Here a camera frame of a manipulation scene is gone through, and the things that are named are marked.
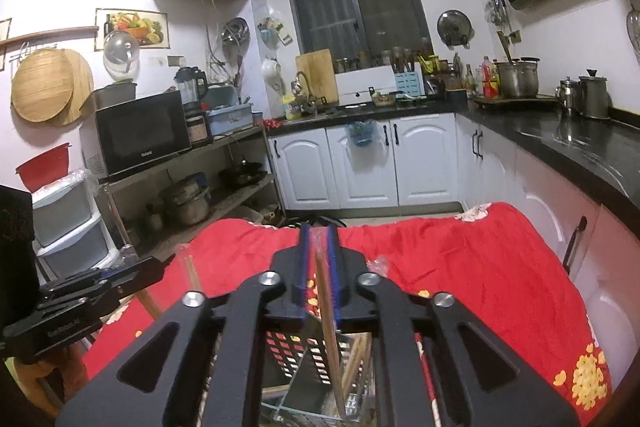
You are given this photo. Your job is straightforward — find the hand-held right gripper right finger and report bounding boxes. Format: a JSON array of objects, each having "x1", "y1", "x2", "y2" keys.
[{"x1": 325, "y1": 224, "x2": 581, "y2": 427}]

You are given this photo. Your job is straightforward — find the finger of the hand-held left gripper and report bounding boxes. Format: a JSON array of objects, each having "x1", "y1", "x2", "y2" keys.
[
  {"x1": 97, "y1": 257, "x2": 166, "y2": 299},
  {"x1": 42, "y1": 264, "x2": 121, "y2": 295}
]

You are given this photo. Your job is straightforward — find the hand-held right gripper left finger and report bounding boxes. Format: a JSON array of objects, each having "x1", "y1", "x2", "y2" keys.
[{"x1": 55, "y1": 222, "x2": 313, "y2": 427}]

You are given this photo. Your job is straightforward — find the chopstick pair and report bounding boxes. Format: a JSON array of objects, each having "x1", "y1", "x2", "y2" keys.
[
  {"x1": 314, "y1": 227, "x2": 351, "y2": 418},
  {"x1": 174, "y1": 243, "x2": 203, "y2": 295}
]

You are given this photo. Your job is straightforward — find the green plastic utensil basket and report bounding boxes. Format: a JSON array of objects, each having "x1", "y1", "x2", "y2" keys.
[{"x1": 207, "y1": 329, "x2": 426, "y2": 427}]

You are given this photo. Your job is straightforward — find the white plastic drawer tower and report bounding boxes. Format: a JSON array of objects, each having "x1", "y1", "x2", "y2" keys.
[{"x1": 31, "y1": 169, "x2": 121, "y2": 283}]

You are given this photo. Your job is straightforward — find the stacked steel pots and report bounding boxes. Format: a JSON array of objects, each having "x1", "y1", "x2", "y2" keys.
[{"x1": 160, "y1": 174, "x2": 211, "y2": 228}]

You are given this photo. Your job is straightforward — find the metal shelf rack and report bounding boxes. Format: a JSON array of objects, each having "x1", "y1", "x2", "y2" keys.
[{"x1": 97, "y1": 124, "x2": 288, "y2": 258}]

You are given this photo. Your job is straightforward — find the black wok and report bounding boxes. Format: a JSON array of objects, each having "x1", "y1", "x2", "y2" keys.
[{"x1": 220, "y1": 159, "x2": 268, "y2": 186}]

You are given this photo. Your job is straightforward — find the red plastic basin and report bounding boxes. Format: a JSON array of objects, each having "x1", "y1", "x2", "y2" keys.
[{"x1": 15, "y1": 143, "x2": 71, "y2": 192}]

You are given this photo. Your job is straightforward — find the black microwave oven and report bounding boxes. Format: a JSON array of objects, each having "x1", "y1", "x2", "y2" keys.
[{"x1": 80, "y1": 90, "x2": 193, "y2": 180}]

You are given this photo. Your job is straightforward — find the red floral blanket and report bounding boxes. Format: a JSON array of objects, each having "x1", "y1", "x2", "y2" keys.
[{"x1": 82, "y1": 202, "x2": 613, "y2": 427}]

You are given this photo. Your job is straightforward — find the blue hanging bag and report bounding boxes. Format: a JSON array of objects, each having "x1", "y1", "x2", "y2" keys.
[{"x1": 346, "y1": 120, "x2": 376, "y2": 148}]

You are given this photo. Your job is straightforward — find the white lower cabinets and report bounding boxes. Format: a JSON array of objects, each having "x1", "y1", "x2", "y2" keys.
[{"x1": 267, "y1": 112, "x2": 640, "y2": 388}]

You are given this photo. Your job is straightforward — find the blue dish rack box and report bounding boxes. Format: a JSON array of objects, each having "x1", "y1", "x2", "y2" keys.
[{"x1": 205, "y1": 87, "x2": 254, "y2": 138}]

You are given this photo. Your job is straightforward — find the grey baking pan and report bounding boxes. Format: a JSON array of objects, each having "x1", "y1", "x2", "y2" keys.
[{"x1": 80, "y1": 79, "x2": 138, "y2": 110}]

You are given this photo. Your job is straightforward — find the steel faucet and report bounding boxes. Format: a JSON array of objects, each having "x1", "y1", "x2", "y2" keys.
[{"x1": 290, "y1": 72, "x2": 316, "y2": 112}]

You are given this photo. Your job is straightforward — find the white countertop box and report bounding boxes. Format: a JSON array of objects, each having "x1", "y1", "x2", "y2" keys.
[{"x1": 334, "y1": 66, "x2": 401, "y2": 105}]

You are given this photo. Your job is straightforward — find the round wooden board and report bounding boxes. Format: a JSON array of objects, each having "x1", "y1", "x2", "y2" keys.
[{"x1": 50, "y1": 48, "x2": 94, "y2": 126}]

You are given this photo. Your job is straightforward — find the wooden cutting board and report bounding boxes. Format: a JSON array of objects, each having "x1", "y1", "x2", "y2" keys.
[{"x1": 295, "y1": 49, "x2": 339, "y2": 105}]

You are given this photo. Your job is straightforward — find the black blender jug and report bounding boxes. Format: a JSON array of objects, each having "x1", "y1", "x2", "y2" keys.
[{"x1": 174, "y1": 66, "x2": 210, "y2": 115}]

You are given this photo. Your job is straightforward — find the round bamboo tray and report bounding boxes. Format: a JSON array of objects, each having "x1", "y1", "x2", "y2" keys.
[{"x1": 11, "y1": 48, "x2": 76, "y2": 124}]

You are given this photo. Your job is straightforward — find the white hanging jug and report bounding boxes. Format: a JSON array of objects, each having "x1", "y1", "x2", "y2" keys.
[{"x1": 261, "y1": 58, "x2": 282, "y2": 90}]

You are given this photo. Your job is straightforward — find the blue knife block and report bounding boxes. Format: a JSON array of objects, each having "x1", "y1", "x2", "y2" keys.
[{"x1": 395, "y1": 69, "x2": 426, "y2": 98}]

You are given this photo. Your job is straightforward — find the glass pot lid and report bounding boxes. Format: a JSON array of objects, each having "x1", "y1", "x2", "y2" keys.
[{"x1": 103, "y1": 30, "x2": 141, "y2": 75}]

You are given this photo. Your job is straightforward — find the hanging steel bowls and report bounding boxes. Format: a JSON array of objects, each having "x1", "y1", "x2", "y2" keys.
[{"x1": 220, "y1": 18, "x2": 249, "y2": 48}]

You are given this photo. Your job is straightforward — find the red label oil bottle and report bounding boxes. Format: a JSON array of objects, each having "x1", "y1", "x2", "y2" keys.
[{"x1": 480, "y1": 56, "x2": 501, "y2": 98}]

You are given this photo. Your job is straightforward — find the black kitchen countertop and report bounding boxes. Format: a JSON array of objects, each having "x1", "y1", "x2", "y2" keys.
[{"x1": 265, "y1": 94, "x2": 640, "y2": 208}]

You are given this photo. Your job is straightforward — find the large steel stockpot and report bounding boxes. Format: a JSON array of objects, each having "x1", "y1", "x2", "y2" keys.
[{"x1": 495, "y1": 57, "x2": 541, "y2": 98}]

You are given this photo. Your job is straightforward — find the steel pot lid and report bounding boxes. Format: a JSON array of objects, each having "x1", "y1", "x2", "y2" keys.
[{"x1": 436, "y1": 9, "x2": 473, "y2": 46}]

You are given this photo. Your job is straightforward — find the small steel teapot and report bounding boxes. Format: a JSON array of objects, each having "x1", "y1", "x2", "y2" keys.
[{"x1": 555, "y1": 78, "x2": 581, "y2": 112}]

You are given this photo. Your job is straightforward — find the steel kettle canister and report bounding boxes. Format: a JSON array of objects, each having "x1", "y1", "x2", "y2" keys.
[{"x1": 578, "y1": 69, "x2": 609, "y2": 118}]

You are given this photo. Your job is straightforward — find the wooden wall shelf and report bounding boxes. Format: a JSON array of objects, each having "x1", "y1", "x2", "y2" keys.
[{"x1": 0, "y1": 26, "x2": 99, "y2": 48}]

